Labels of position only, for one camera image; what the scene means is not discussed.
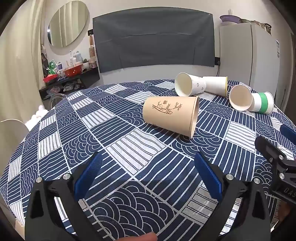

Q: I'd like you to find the white green band paper cup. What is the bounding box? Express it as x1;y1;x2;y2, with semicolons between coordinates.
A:
229;84;275;115

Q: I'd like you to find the green white package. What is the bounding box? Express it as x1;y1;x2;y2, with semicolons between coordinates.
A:
47;60;58;75

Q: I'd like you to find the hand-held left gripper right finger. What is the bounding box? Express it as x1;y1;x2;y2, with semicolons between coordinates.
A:
194;152;271;241

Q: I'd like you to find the white refrigerator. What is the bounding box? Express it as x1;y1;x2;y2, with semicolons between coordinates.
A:
219;23;282;98

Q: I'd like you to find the person's left hand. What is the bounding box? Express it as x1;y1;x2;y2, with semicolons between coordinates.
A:
124;232;158;241

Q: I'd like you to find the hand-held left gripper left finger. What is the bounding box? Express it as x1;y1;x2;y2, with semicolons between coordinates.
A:
24;152;103;241

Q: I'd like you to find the white heart print paper cup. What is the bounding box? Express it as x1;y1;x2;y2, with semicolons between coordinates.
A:
174;72;207;97

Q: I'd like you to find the white fluffy cloth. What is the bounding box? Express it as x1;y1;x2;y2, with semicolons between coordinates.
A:
24;105;49;131

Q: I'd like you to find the oval wall mirror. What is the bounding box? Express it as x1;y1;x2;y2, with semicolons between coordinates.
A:
47;3;90;49

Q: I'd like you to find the white yellow rim paper cup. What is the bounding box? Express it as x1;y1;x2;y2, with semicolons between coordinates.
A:
202;76;228;97

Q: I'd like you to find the cream curtain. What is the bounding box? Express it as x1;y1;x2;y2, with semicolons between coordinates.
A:
0;0;52;127

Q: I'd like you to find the black side shelf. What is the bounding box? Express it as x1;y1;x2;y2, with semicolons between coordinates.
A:
38;68;100;100

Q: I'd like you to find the white chair back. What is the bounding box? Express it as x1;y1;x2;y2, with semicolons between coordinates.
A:
0;118;29;140

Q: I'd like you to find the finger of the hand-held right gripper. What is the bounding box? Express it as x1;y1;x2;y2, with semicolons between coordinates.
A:
254;136;296;173
280;124;296;142

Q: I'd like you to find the blue white patterned tablecloth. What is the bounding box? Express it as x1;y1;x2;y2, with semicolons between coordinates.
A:
0;79;296;241

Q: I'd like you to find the purple plastic basin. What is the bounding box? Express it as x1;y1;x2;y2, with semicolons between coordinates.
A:
219;14;242;26

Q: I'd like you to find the wooden hair brush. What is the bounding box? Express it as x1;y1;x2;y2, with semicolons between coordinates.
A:
89;35;97;58

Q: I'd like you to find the red colander bowl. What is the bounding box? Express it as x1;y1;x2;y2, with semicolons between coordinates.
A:
63;65;83;77

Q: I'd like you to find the brown plant print paper cup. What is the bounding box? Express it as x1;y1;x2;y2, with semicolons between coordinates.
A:
142;95;200;139

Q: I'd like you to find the grey cloth screen cover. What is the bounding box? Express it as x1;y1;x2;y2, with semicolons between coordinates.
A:
92;10;216;74

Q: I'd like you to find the clear plastic chair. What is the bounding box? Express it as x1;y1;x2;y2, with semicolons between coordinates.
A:
49;93;68;108

